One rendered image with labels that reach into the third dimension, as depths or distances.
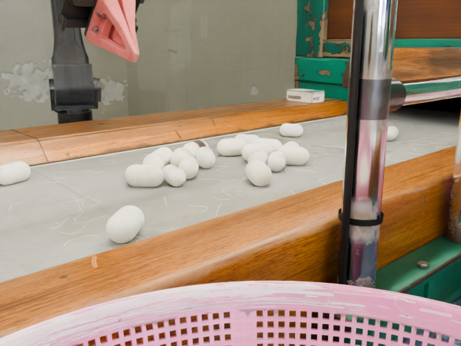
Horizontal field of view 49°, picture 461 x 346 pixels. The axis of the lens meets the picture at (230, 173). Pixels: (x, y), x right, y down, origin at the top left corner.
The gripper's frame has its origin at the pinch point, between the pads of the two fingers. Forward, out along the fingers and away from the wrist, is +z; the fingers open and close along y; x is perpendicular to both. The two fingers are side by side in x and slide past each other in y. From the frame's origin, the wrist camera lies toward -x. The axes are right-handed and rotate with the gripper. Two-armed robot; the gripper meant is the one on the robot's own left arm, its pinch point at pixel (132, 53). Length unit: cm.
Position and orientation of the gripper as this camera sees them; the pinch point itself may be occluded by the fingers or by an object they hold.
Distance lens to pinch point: 62.1
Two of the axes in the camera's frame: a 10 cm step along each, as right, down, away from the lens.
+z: 5.1, 7.7, -3.8
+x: -4.3, 6.2, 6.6
